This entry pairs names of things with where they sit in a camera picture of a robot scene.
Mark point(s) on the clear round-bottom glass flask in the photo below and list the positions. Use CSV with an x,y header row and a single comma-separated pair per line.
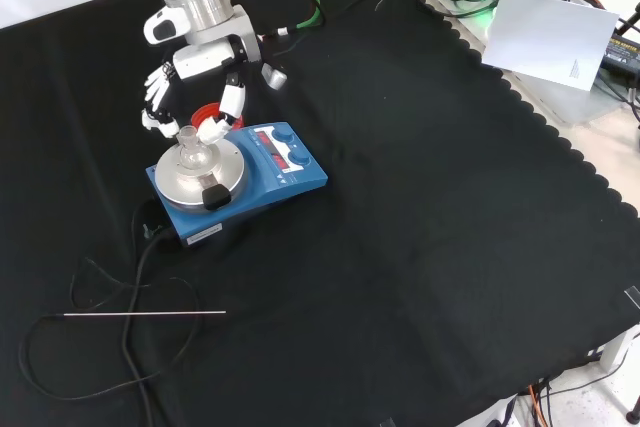
x,y
192,157

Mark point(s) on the black bench cloth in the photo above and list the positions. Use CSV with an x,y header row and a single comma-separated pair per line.
x,y
400,197

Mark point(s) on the white table leg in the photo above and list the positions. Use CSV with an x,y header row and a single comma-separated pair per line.
x,y
615,352

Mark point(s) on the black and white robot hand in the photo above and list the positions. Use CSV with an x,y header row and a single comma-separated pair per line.
x,y
205,59

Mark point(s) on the pale board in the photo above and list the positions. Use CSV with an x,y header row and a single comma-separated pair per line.
x,y
545,37

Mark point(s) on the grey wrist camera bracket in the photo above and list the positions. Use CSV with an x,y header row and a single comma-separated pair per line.
x,y
247,32

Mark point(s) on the thin metal temperature probe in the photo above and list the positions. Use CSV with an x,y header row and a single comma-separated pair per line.
x,y
150,313

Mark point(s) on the white wrist module black window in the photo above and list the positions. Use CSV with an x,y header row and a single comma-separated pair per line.
x,y
167,27

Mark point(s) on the black power adapter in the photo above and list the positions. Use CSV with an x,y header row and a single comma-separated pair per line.
x,y
622,54

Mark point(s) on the blue-base heater with steel plate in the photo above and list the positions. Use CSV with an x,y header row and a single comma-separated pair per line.
x,y
295,182

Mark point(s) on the red ribbed flask stand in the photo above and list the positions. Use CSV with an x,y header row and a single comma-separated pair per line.
x,y
205,114

